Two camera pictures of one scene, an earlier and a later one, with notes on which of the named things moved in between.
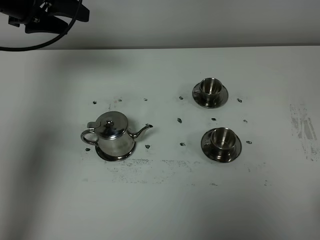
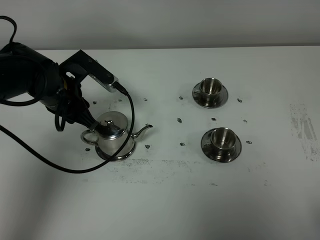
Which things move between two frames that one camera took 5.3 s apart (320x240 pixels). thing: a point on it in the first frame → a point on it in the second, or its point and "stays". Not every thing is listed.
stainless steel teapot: (112, 137) stays
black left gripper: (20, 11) → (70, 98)
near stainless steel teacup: (222, 144) stays
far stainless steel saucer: (222, 98) stays
